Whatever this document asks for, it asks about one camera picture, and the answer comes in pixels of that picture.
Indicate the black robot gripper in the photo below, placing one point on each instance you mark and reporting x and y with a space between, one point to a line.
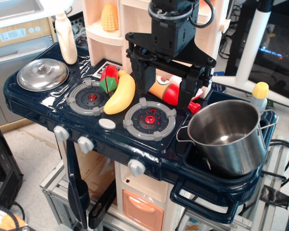
170 47

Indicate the stainless steel pot lid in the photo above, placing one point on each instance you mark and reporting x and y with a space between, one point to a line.
42 75

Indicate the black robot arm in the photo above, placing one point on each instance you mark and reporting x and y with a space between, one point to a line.
168 8

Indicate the red toy ketchup bottle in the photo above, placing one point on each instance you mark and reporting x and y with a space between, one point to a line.
165 90

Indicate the white toy sponge block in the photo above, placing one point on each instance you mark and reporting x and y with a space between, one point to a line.
177 80

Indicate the yellow toy banana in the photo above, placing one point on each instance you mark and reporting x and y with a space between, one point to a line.
123 96

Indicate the right grey toy burner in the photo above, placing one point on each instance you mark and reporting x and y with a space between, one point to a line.
149 120

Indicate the grey toy burner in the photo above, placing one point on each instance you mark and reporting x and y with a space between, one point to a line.
149 120
88 99

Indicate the yellow toy corn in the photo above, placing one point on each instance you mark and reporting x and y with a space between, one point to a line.
109 17

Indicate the cream toy kitchen shelf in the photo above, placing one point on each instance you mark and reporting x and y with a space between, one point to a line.
133 16

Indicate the grey oval button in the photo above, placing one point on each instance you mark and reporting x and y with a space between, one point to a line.
107 124

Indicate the left grey toy burner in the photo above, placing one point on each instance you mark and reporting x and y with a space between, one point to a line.
88 99

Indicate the clear bottle yellow cap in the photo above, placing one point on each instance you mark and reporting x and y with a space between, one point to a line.
259 95

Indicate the right grey stove knob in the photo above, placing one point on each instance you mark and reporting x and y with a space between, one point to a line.
137 168

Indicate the grey stove knob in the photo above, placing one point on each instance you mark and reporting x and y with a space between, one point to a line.
137 168
86 145
61 133

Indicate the dark blue toy kitchen counter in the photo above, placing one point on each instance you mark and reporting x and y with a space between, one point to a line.
196 187

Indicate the middle grey stove knob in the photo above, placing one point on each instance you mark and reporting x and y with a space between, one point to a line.
86 145

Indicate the cream toy bottle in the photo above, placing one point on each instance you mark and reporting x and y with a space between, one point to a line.
66 38

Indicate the left grey stove knob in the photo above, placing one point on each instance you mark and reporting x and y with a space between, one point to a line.
61 133

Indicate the orange toy oven drawer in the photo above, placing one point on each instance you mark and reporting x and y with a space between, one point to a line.
142 211

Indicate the dark blue toy ladle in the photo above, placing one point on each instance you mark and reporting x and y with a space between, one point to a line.
78 193

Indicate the grey toy dishwasher cabinet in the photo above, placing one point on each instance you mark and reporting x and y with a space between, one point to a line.
26 30

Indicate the black computer tower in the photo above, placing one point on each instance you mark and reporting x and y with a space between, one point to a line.
10 175

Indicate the white stand frame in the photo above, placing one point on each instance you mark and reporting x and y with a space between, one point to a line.
260 50

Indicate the black toy oven door handle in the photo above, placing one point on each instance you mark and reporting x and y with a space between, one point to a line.
101 207

